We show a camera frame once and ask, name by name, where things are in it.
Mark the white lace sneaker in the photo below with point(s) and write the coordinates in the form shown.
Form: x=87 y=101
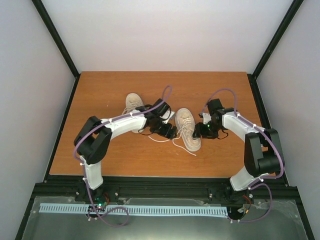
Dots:
x=132 y=101
x=185 y=124

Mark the left black frame post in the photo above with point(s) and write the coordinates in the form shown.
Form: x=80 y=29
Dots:
x=50 y=26

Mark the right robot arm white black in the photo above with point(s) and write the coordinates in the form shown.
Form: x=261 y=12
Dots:
x=262 y=147

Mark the black frame post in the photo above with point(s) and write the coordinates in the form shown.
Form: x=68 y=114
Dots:
x=284 y=24
x=50 y=26

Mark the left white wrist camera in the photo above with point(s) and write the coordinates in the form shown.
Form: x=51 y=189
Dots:
x=167 y=116

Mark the green lit circuit board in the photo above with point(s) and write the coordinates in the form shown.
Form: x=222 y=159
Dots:
x=101 y=200

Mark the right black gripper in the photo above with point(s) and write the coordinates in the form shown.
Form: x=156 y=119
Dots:
x=206 y=136

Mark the black aluminium frame rail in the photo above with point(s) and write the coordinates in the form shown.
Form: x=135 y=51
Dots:
x=208 y=190

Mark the right black frame post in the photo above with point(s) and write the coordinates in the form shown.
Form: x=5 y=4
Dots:
x=284 y=24

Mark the light blue cable duct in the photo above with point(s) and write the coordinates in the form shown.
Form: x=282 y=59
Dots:
x=136 y=210

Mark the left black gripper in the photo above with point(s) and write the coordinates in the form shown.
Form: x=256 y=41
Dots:
x=165 y=133

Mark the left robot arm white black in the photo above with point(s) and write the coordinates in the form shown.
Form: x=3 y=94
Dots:
x=92 y=142

